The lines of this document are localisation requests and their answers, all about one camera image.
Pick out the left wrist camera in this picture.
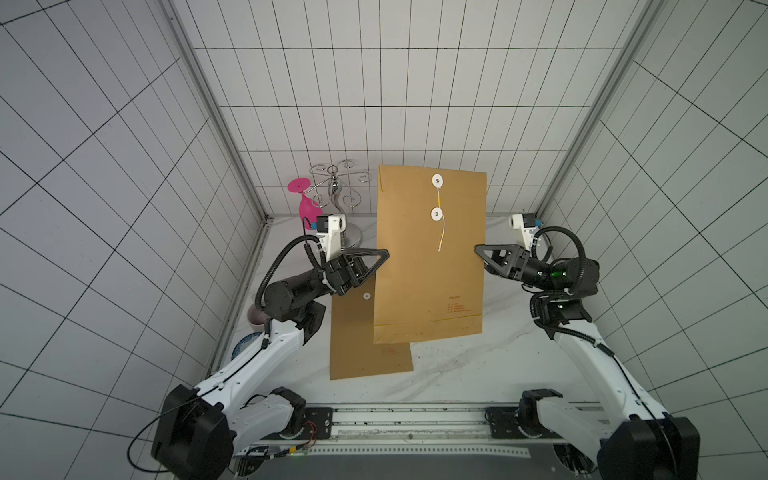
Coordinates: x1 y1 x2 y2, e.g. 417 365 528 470
315 214 346 262

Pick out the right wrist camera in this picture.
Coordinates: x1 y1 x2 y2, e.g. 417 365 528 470
509 213 541 251

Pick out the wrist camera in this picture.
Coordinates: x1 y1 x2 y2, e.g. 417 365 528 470
509 213 541 251
315 214 346 262

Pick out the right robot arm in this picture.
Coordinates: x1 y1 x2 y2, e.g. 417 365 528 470
475 244 700 479

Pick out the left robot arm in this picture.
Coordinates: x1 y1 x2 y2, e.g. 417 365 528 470
151 235 389 479

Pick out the blue white patterned bowl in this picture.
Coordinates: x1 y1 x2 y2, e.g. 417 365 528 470
231 332 262 360

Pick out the brown file bag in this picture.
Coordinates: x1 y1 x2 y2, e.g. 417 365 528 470
373 165 487 344
330 276 413 380

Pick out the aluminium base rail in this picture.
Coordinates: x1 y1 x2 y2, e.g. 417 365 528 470
170 400 655 448

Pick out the pink wine glass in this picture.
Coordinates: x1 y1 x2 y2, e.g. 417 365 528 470
287 177 323 230

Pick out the chrome glass rack stand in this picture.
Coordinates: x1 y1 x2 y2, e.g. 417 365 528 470
310 159 372 215

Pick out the pale pink mug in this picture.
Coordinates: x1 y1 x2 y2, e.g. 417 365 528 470
247 303 270 328

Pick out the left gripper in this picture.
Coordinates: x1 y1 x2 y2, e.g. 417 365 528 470
302 244 392 298

